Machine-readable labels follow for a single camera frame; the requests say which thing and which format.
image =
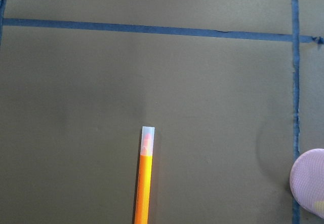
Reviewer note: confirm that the orange highlighter pen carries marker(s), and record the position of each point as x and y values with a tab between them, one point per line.
144	175

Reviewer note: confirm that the pink mesh pen holder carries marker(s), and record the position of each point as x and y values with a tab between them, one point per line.
306	181

